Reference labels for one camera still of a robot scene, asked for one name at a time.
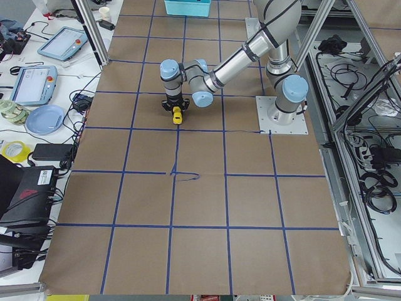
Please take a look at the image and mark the lower teach pendant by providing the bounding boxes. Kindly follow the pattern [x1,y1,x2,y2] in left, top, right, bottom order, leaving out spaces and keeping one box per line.
[11,66,58,107]

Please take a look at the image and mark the aluminium frame post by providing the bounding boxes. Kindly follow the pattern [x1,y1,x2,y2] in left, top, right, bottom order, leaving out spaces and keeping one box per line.
[71,0,110,66]

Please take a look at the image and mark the teach pendant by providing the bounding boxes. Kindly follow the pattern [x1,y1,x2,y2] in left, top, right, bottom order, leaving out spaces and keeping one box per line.
[11,66,58,107]
[37,26,88,61]

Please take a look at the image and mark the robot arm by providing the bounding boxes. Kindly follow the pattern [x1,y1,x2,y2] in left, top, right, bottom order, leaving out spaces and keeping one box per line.
[160,1,308,125]

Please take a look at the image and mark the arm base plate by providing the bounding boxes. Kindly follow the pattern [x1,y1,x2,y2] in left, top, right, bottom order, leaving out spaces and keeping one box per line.
[256,96,308,135]
[245,18,260,36]

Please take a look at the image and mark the white paper cup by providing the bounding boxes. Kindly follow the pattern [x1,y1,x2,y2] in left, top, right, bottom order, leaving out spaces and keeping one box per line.
[98,6,112,23]

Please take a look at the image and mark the brown paper table cover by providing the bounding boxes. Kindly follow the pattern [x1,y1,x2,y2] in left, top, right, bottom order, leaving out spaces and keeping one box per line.
[40,1,350,295]

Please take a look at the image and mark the black red computer box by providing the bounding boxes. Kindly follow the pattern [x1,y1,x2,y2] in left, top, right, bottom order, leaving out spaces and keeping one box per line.
[1,156,58,229]

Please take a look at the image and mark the turquoise plastic bin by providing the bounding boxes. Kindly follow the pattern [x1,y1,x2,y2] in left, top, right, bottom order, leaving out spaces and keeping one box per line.
[164,0,211,17]

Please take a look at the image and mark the black power adapter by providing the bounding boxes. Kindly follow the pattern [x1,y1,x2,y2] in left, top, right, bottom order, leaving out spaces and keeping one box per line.
[31,144,73,161]

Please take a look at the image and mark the yellow beetle toy car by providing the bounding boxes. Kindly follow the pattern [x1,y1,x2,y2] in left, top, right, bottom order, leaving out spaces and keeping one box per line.
[172,107,183,125]

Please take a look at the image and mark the upper teach pendant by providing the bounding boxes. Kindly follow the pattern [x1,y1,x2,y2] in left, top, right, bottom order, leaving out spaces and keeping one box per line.
[37,26,88,61]

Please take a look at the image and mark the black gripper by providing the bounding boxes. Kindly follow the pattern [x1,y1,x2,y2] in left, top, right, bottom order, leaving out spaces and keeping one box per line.
[162,93,190,112]

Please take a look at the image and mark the yellow tape roll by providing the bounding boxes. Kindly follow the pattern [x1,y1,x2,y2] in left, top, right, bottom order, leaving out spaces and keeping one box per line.
[1,140,31,163]

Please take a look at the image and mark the light blue plate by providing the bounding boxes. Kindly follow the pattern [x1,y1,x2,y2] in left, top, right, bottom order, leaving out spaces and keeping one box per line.
[25,105,65,135]

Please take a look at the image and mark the green tape rolls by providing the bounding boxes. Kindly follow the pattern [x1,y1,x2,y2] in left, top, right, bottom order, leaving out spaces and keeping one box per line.
[1,100,31,125]

